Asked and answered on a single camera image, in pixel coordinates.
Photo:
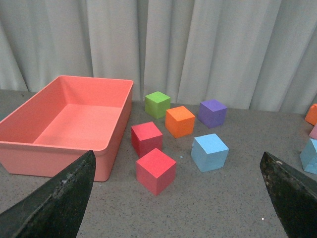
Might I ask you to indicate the green foam cube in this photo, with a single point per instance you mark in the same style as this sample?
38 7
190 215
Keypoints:
156 104

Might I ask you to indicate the purple foam cube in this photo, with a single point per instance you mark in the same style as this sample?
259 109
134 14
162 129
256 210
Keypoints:
212 113

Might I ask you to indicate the white curtain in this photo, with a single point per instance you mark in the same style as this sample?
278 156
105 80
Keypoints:
248 54

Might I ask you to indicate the pink plastic bin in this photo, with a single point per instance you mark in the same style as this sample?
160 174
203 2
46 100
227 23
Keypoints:
67 118

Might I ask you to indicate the pink foam cube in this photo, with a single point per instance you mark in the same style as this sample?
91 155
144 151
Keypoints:
313 133

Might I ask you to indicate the dark red foam cube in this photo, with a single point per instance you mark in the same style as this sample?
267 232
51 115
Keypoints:
146 137

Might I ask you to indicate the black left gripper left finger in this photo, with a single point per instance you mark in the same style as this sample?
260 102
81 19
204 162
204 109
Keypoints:
56 209

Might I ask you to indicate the orange foam cube by bin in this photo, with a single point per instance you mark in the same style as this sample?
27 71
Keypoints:
311 116

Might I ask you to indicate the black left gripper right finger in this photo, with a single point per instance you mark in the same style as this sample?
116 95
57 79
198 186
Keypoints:
293 195

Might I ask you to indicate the dented light blue foam cube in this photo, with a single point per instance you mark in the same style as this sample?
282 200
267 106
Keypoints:
309 157

